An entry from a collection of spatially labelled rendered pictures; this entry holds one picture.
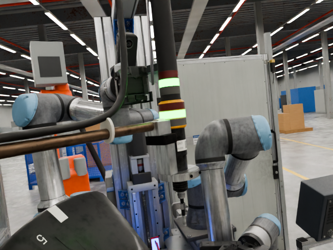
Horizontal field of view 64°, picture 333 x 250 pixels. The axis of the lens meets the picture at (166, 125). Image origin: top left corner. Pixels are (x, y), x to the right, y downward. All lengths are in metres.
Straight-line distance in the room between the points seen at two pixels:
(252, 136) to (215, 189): 0.20
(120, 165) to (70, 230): 0.86
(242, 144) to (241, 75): 1.79
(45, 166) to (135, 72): 0.57
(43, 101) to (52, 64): 3.32
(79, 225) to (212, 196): 0.47
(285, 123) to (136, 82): 12.25
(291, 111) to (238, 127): 12.01
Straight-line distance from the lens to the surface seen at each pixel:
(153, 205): 1.26
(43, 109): 1.03
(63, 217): 0.48
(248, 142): 0.84
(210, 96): 2.43
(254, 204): 2.76
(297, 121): 12.97
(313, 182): 1.12
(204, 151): 0.82
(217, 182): 0.83
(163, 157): 0.42
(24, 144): 0.29
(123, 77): 0.37
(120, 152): 1.28
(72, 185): 4.31
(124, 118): 0.76
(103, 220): 0.50
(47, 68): 4.33
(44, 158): 1.04
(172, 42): 0.44
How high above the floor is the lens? 1.56
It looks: 3 degrees down
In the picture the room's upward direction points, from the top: 6 degrees counter-clockwise
